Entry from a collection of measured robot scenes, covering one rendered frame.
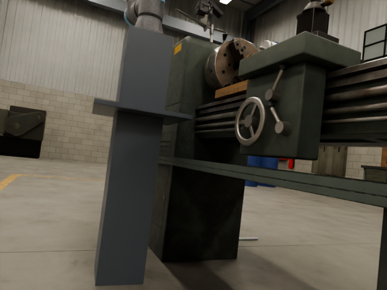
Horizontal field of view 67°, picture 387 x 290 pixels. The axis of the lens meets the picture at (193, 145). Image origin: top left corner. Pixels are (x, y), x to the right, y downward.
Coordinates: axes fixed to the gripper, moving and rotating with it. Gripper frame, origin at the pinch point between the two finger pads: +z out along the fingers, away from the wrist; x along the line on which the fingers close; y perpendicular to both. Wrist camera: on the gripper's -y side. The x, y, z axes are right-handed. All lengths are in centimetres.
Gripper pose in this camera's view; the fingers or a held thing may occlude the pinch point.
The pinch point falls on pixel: (206, 29)
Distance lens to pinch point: 186.9
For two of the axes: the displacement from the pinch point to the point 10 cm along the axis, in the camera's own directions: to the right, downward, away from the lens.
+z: -1.2, 9.9, -0.5
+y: -9.0, -1.3, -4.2
